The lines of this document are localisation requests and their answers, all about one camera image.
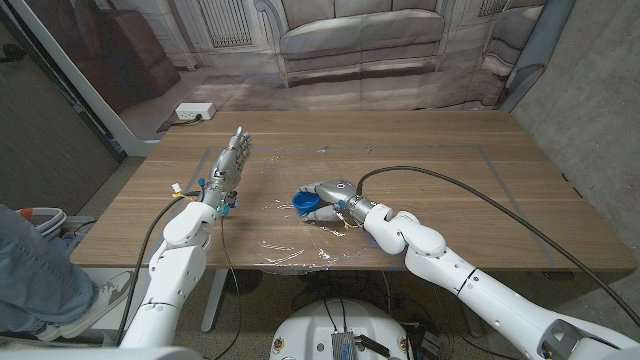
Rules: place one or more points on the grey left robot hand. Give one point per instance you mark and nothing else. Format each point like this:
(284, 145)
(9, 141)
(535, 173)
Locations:
(225, 170)

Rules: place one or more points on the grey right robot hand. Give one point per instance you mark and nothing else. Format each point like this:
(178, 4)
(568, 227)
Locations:
(342, 192)

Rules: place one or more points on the blue bowl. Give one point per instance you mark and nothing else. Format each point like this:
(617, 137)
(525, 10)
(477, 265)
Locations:
(305, 202)

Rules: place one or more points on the clear cellophane sheet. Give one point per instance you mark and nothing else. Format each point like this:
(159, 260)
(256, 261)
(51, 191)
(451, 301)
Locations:
(300, 240)

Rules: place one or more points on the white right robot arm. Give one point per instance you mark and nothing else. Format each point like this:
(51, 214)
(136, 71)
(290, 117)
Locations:
(480, 290)

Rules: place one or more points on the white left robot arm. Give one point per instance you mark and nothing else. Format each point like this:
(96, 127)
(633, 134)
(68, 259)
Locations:
(175, 270)

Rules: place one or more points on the white power strip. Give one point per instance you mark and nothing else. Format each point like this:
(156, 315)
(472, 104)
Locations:
(195, 110)

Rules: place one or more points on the white table leg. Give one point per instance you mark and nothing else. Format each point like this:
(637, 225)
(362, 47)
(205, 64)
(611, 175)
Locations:
(214, 300)
(475, 325)

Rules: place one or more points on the white robot torso base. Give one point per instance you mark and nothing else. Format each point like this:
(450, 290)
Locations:
(310, 325)

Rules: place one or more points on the printed sofa backdrop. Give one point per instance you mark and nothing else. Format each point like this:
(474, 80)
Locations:
(350, 50)

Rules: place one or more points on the grey finned electronics box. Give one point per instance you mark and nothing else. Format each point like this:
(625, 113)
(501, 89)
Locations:
(343, 346)

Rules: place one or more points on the white grey sneaker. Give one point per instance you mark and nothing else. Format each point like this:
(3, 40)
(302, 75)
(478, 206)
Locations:
(100, 300)

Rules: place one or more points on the white basket with orange item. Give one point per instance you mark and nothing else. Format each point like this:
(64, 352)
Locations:
(47, 220)

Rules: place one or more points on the person leg in jeans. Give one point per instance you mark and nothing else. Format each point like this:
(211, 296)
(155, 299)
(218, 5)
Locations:
(35, 270)

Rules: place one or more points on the blue grey rolled backdrop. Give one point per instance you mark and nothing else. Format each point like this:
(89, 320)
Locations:
(537, 50)

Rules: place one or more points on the white frame post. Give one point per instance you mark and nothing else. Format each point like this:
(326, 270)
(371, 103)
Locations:
(85, 85)

